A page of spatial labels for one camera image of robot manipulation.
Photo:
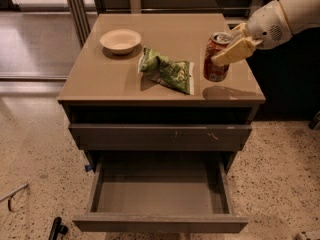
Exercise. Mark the grey drawer cabinet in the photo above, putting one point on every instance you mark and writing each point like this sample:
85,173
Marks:
105,88

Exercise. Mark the white bowl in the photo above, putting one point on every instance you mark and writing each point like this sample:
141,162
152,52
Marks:
121,41

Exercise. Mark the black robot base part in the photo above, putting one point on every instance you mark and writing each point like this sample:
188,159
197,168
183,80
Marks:
58,230

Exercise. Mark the metal rod on floor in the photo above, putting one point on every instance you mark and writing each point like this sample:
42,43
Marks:
9,196

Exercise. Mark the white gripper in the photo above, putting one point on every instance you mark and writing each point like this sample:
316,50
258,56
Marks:
266,25

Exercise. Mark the open middle drawer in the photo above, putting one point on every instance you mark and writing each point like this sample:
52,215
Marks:
179,192

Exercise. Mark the green chip bag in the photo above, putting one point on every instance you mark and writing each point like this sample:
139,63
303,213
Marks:
164,71

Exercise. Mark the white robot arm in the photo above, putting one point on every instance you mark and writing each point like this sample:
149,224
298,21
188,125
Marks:
300,15

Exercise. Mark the red coke can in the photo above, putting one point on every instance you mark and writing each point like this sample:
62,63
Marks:
217,42

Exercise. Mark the closed top drawer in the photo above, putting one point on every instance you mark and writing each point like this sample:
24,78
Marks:
122,137

